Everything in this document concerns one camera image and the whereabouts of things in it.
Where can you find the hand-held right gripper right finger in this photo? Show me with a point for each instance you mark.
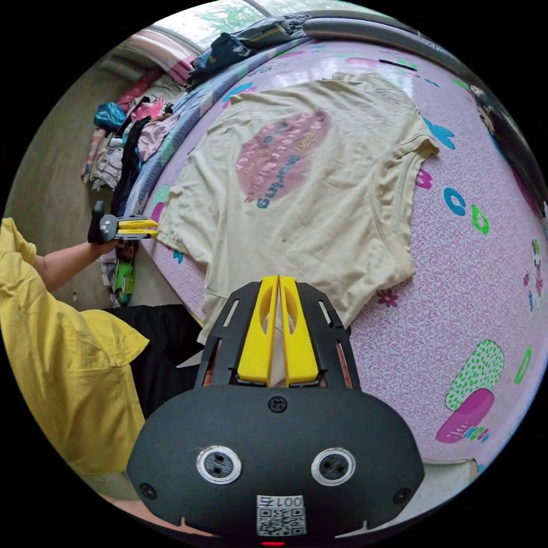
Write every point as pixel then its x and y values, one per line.
pixel 299 347

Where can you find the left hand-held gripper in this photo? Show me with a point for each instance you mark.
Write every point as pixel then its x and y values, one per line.
pixel 108 225

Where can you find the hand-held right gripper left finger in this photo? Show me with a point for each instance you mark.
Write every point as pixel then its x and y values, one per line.
pixel 257 342

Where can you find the light yellow t-shirt with print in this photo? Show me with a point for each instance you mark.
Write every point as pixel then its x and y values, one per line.
pixel 308 214

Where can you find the person's left forearm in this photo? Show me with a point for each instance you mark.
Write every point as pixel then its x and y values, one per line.
pixel 64 263

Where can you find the person's left hand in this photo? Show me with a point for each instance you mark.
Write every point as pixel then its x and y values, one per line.
pixel 112 248

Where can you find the pile of mixed colourful clothes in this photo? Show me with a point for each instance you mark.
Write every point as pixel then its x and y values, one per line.
pixel 128 145

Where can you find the person's body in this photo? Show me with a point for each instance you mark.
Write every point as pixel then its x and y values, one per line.
pixel 60 342

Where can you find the bed with pink printed sheet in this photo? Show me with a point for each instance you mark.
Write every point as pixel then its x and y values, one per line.
pixel 436 308

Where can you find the pink striped folded quilt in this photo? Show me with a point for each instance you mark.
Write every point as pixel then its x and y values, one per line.
pixel 165 51

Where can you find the pile of dark clothes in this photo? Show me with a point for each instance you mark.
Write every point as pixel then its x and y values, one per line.
pixel 231 49

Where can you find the window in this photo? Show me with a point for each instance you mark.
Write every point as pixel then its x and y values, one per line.
pixel 239 13

